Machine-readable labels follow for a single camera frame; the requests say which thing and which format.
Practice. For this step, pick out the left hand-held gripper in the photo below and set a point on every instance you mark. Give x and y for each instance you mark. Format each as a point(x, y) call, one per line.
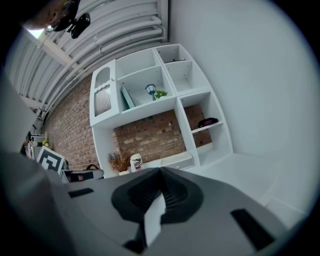
point(50, 160)

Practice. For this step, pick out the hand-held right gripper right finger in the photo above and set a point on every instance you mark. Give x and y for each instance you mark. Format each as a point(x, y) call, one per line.
point(185, 200)

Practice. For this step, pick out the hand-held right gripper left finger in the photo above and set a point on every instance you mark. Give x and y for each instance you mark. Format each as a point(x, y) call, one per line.
point(130, 200)

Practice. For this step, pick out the yellow flower ornament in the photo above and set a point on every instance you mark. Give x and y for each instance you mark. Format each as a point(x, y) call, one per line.
point(45, 143)

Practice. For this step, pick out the white box speaker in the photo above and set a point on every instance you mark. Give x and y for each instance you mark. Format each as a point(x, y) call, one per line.
point(185, 163)

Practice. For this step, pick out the patterned cup with white lid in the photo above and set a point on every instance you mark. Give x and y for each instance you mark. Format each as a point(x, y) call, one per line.
point(137, 163)

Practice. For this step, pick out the dried plant in white pot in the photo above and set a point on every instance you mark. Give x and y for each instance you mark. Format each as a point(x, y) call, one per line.
point(120, 161)

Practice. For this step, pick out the black backpack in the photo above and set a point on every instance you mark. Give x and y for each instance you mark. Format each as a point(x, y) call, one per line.
point(92, 165)

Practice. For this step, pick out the white desk with drawers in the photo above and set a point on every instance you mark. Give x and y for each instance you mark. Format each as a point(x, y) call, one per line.
point(237, 172)

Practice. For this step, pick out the white shelf unit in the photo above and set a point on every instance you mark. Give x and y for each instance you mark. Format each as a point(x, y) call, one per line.
point(105, 121)

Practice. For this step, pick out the white fluted glass cabinet door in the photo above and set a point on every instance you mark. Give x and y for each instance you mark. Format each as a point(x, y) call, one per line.
point(102, 100)

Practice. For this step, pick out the black pouch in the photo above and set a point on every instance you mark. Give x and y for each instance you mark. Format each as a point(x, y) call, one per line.
point(207, 122)

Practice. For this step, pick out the teal book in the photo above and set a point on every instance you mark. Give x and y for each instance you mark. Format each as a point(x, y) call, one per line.
point(127, 98)

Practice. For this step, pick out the green plant in white pot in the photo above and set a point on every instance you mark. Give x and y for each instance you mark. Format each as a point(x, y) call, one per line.
point(160, 94)

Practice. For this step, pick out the blue lantern ornament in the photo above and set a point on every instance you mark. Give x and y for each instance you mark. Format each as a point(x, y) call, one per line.
point(151, 88)

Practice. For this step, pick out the ceiling skylight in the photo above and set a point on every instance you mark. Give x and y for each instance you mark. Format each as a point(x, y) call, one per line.
point(35, 32)

